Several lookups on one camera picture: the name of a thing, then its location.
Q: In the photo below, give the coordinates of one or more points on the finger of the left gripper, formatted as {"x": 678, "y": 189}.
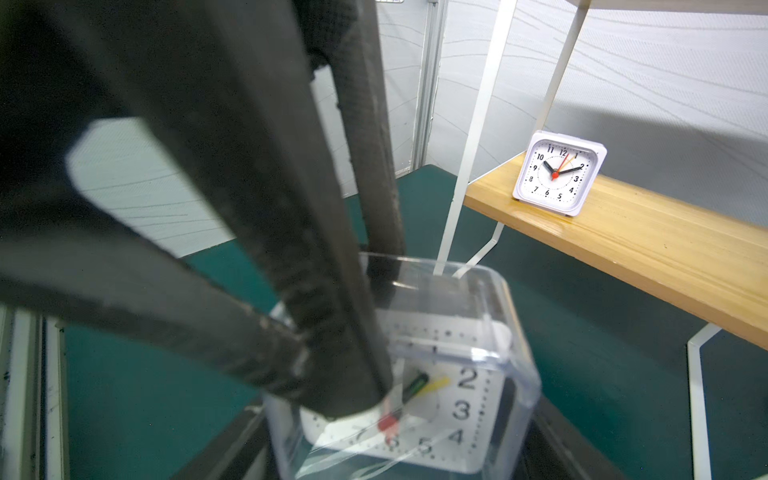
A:
{"x": 224, "y": 88}
{"x": 344, "y": 35}

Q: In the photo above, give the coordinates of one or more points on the wooden two-tier shelf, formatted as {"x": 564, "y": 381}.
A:
{"x": 709, "y": 265}

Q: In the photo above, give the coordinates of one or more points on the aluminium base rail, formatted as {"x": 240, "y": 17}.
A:
{"x": 34, "y": 411}

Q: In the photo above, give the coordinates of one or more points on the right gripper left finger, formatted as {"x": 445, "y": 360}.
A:
{"x": 238, "y": 452}

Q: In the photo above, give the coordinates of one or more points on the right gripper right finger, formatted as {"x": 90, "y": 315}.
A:
{"x": 558, "y": 450}

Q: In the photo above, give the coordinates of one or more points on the white square alarm clock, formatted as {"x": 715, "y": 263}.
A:
{"x": 558, "y": 172}

